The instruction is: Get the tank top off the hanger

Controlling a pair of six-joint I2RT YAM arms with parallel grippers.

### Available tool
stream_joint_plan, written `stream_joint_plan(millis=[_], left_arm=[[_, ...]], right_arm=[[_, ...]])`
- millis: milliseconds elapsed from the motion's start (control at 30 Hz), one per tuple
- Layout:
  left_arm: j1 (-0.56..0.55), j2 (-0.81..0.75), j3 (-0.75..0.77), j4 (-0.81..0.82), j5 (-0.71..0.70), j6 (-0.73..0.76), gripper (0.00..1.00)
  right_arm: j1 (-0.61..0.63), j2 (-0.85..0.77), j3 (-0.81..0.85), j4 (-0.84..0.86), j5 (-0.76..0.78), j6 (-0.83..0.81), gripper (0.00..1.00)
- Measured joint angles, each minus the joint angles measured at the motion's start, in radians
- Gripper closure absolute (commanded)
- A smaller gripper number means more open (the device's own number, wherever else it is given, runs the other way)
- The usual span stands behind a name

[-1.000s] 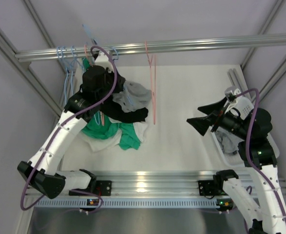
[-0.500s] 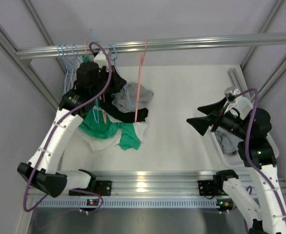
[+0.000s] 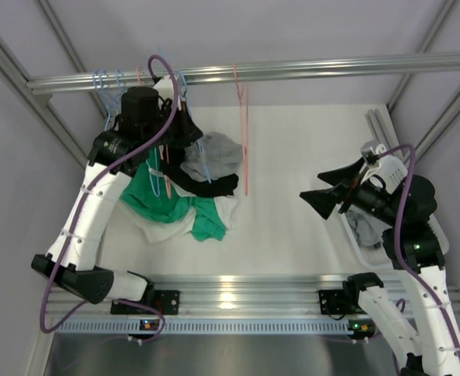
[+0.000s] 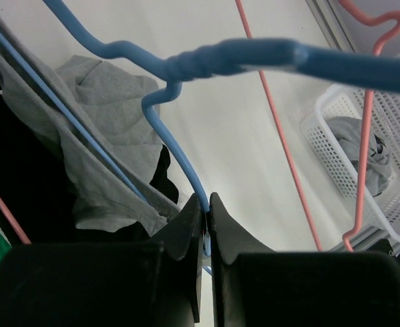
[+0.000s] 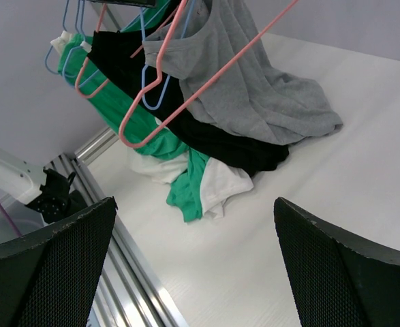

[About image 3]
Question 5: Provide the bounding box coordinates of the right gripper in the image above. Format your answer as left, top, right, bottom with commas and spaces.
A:
300, 156, 402, 226

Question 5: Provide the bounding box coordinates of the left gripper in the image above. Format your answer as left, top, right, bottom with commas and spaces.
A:
142, 100, 202, 149

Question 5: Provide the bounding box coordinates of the grey tank top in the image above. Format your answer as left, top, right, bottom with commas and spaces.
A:
181, 132, 242, 182
346, 211, 388, 249

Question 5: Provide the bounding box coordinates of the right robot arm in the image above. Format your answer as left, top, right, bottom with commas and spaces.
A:
299, 157, 460, 375

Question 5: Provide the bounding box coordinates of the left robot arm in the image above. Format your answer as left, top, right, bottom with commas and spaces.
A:
31, 82, 202, 313

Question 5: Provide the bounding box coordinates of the black tank top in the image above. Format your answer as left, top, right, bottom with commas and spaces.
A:
160, 147, 239, 198

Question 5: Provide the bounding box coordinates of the green tank top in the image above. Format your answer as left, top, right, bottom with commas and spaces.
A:
121, 149, 226, 241

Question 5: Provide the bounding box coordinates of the white tank top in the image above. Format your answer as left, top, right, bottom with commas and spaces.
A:
118, 184, 238, 244

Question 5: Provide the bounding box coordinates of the white plastic basket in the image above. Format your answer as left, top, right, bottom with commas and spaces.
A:
337, 203, 450, 269

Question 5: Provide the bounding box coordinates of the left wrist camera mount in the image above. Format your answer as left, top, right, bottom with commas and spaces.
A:
153, 76, 181, 103

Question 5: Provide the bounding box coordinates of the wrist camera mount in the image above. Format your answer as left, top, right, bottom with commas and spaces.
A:
360, 140, 407, 193
153, 76, 181, 103

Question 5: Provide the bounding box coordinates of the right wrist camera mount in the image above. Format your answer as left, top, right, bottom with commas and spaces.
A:
360, 140, 407, 193

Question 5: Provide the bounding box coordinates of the right frame strut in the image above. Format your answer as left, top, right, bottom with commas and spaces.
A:
365, 1, 460, 157

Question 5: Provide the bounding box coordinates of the frame strut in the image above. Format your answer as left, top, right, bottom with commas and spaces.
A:
0, 1, 104, 161
365, 1, 460, 157

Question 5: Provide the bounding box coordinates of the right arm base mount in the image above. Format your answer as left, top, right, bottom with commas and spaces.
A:
318, 289, 353, 316

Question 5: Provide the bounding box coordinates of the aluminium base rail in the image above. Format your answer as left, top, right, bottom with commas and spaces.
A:
41, 273, 460, 317

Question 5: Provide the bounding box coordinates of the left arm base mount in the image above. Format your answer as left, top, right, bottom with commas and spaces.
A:
110, 290, 181, 316

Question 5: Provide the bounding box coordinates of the aluminium hanging rail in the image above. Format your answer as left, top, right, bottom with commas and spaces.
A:
27, 52, 460, 95

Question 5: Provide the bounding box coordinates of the white slotted cable duct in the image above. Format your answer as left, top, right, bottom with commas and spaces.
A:
56, 318, 370, 335

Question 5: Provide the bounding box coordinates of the left frame strut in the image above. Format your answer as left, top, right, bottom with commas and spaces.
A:
0, 1, 104, 161

